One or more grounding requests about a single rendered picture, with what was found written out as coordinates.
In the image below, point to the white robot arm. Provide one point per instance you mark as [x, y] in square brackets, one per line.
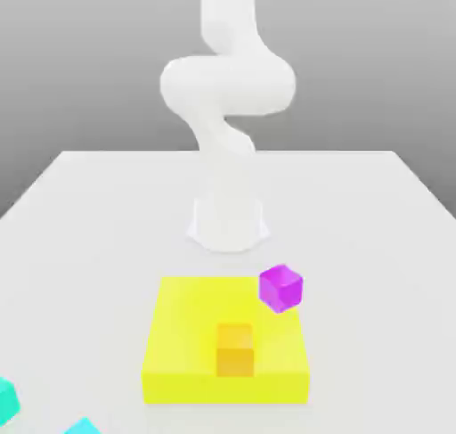
[228, 84]

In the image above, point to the small orange cube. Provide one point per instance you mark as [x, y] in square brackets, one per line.
[235, 355]

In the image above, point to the large yellow box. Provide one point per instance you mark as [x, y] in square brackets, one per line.
[185, 334]

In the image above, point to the small magenta cube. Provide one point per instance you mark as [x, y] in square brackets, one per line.
[281, 288]

